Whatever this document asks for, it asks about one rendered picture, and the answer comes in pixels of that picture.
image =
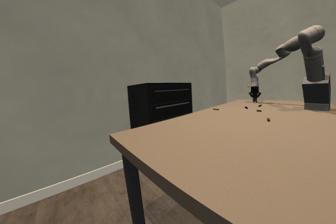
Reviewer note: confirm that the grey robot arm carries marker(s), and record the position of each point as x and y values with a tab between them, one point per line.
313	56

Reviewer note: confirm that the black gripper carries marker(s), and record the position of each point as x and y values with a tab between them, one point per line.
255	91

